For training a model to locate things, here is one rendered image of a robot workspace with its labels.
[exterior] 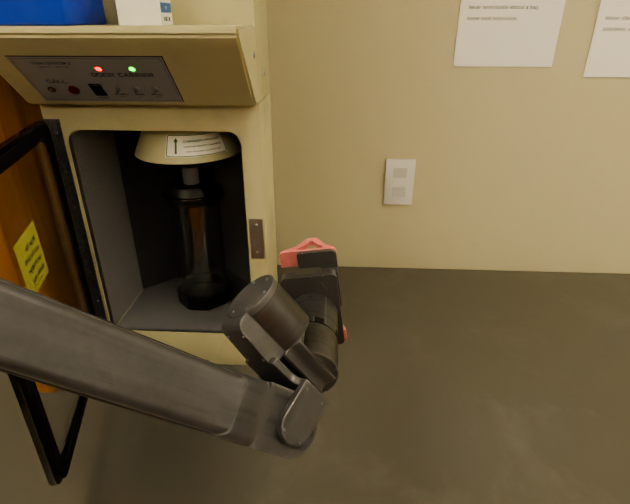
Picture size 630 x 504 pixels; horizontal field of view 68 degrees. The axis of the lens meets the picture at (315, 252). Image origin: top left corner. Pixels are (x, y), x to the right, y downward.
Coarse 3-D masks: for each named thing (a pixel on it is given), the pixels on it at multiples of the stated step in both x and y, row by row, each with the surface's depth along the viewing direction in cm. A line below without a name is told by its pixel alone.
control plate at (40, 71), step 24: (24, 72) 59; (48, 72) 59; (72, 72) 59; (96, 72) 58; (120, 72) 58; (144, 72) 58; (168, 72) 58; (48, 96) 63; (72, 96) 63; (96, 96) 63; (120, 96) 63; (144, 96) 63; (168, 96) 62
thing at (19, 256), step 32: (32, 160) 61; (0, 192) 51; (32, 192) 60; (0, 224) 50; (32, 224) 59; (64, 224) 71; (0, 256) 49; (32, 256) 58; (64, 256) 70; (32, 288) 57; (64, 288) 68; (64, 416) 63
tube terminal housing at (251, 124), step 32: (192, 0) 61; (224, 0) 61; (256, 0) 62; (256, 32) 63; (64, 128) 69; (96, 128) 69; (128, 128) 69; (160, 128) 68; (192, 128) 68; (224, 128) 68; (256, 128) 68; (256, 160) 70; (256, 192) 72; (192, 352) 87; (224, 352) 86
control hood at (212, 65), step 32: (0, 32) 53; (32, 32) 53; (64, 32) 53; (96, 32) 52; (128, 32) 52; (160, 32) 52; (192, 32) 52; (224, 32) 52; (0, 64) 58; (192, 64) 57; (224, 64) 56; (256, 64) 63; (32, 96) 64; (192, 96) 62; (224, 96) 62; (256, 96) 64
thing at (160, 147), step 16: (144, 144) 74; (160, 144) 72; (176, 144) 72; (192, 144) 72; (208, 144) 73; (224, 144) 75; (240, 144) 81; (144, 160) 74; (160, 160) 72; (176, 160) 72; (192, 160) 72; (208, 160) 73
